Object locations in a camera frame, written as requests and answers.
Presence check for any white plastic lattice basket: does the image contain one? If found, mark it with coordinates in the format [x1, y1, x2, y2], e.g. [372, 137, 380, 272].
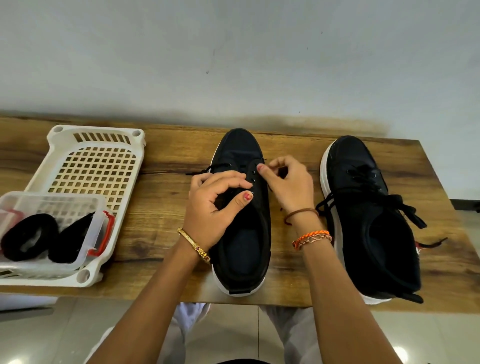
[0, 124, 147, 289]

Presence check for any person's left forearm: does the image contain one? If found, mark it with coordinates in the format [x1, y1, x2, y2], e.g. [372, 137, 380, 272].
[87, 238, 209, 364]

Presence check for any gold bracelet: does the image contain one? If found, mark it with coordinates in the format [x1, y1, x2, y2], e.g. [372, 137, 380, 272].
[175, 227, 213, 266]

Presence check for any black rolled band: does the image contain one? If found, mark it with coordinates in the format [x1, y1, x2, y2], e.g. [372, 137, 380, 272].
[0, 213, 60, 263]
[48, 211, 98, 265]

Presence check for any person's right forearm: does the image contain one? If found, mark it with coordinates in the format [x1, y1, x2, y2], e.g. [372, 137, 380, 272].
[292, 222, 407, 364]

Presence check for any person's left hand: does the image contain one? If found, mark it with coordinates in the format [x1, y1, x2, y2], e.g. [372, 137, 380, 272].
[182, 170, 256, 254]

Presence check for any black shoelace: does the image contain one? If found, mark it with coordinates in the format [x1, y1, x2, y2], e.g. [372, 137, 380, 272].
[314, 165, 450, 306]
[185, 158, 291, 198]

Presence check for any person's right hand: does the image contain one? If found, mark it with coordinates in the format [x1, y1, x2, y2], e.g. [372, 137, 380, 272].
[256, 155, 318, 224]

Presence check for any clear container with red handles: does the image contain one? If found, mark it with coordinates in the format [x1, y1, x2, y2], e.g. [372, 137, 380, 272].
[0, 190, 117, 276]

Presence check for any person's black shirt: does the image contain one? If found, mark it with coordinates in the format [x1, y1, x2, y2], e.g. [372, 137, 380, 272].
[216, 357, 273, 364]

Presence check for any white box under table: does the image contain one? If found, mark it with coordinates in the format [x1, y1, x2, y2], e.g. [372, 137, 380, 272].
[0, 293, 60, 313]

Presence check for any orange braided bracelet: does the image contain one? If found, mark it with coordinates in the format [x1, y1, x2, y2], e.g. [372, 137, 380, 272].
[291, 228, 334, 252]

